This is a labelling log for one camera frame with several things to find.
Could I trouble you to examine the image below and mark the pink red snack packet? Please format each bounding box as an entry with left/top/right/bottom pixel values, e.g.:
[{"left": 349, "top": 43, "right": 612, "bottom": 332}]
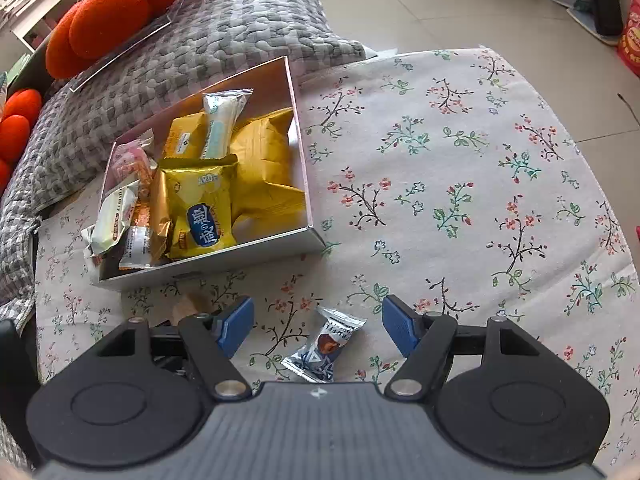
[{"left": 110, "top": 130, "right": 158, "bottom": 197}]

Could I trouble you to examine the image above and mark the small orange plush cushion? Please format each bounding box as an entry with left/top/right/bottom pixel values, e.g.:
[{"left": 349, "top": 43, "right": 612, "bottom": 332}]
[{"left": 0, "top": 88, "right": 44, "bottom": 196}]

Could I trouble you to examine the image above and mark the large orange plush cushion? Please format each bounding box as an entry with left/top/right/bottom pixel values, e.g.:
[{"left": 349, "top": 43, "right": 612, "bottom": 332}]
[{"left": 45, "top": 0, "right": 215, "bottom": 81}]

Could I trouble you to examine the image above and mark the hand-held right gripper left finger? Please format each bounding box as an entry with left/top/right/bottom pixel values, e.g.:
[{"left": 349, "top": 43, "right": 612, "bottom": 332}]
[{"left": 97, "top": 296, "right": 256, "bottom": 402}]

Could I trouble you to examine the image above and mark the tan candy wrapper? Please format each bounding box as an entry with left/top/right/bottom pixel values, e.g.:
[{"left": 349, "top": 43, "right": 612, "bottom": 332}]
[{"left": 170, "top": 292, "right": 214, "bottom": 327}]

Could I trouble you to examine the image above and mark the clear packet pale blue stripe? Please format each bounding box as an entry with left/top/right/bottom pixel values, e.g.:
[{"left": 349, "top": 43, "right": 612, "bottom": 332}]
[{"left": 199, "top": 88, "right": 255, "bottom": 162}]

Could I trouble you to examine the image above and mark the grey checkered blanket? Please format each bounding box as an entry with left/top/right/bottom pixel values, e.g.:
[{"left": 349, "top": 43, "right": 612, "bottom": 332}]
[{"left": 0, "top": 0, "right": 368, "bottom": 311}]

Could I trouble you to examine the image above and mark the green patterned box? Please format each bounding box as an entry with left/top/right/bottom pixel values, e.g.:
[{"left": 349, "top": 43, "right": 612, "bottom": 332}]
[{"left": 0, "top": 54, "right": 47, "bottom": 92}]

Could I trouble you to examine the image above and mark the blue silver candy wrapper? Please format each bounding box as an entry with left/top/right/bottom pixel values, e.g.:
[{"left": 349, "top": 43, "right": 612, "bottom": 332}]
[{"left": 281, "top": 306, "right": 367, "bottom": 386}]

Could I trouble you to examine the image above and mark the yellow packet blue label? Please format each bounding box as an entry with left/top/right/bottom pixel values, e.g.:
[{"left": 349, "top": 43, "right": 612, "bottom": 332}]
[{"left": 159, "top": 154, "right": 240, "bottom": 262}]

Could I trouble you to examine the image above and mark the black furniture edge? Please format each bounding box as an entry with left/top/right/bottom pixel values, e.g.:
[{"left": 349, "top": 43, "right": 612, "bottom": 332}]
[{"left": 0, "top": 318, "right": 42, "bottom": 467}]

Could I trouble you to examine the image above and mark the long gold wafer packet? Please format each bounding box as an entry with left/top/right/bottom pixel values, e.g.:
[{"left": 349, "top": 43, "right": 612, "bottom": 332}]
[{"left": 149, "top": 166, "right": 177, "bottom": 264}]

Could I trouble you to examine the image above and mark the white cardboard box pink inside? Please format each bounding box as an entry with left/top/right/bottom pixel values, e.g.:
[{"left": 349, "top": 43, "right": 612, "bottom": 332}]
[{"left": 81, "top": 56, "right": 329, "bottom": 292}]

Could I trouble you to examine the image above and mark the white packet red label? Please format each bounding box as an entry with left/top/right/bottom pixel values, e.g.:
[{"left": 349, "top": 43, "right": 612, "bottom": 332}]
[
  {"left": 119, "top": 225, "right": 154, "bottom": 272},
  {"left": 81, "top": 180, "right": 141, "bottom": 273}
]

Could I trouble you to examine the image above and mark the floral tablecloth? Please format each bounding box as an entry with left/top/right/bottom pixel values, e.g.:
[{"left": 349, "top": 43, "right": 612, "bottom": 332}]
[{"left": 34, "top": 47, "right": 640, "bottom": 480}]

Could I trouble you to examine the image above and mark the red printed bag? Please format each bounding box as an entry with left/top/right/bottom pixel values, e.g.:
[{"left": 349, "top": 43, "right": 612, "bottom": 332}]
[{"left": 616, "top": 0, "right": 640, "bottom": 79}]

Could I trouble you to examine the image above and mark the yellow snack packet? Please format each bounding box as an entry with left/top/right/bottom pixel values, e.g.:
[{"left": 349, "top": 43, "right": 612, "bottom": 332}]
[{"left": 162, "top": 112, "right": 209, "bottom": 162}]

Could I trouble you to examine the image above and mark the large gold snack packet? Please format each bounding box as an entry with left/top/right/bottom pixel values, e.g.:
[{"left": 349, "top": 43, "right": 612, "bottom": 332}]
[{"left": 227, "top": 107, "right": 307, "bottom": 234}]

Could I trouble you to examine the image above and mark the clear acrylic sheet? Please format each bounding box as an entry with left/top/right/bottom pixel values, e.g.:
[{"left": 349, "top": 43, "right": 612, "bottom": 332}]
[{"left": 68, "top": 0, "right": 222, "bottom": 94}]

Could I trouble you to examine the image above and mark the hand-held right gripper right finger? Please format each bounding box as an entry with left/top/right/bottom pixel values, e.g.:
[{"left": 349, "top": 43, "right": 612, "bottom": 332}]
[{"left": 381, "top": 294, "right": 543, "bottom": 402}]

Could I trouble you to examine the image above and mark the black flat case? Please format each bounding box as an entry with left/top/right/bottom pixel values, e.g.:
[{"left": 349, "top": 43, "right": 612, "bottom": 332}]
[{"left": 586, "top": 0, "right": 626, "bottom": 38}]

